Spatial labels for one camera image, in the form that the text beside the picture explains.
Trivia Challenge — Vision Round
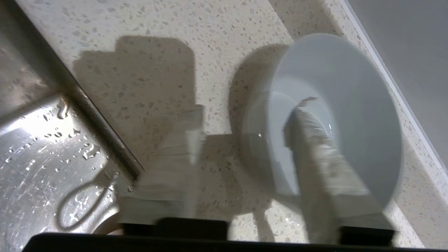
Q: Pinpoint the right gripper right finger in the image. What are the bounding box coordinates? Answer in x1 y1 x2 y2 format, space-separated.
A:
283 107 395 244

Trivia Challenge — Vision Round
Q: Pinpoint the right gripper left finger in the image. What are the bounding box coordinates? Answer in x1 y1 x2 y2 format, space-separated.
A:
117 104 206 225

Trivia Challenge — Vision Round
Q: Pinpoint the pale blue bowl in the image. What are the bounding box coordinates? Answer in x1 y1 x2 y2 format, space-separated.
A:
241 33 404 211

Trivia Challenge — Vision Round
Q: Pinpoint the stainless steel sink basin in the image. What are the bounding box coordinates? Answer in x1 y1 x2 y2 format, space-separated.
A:
0 0 145 236

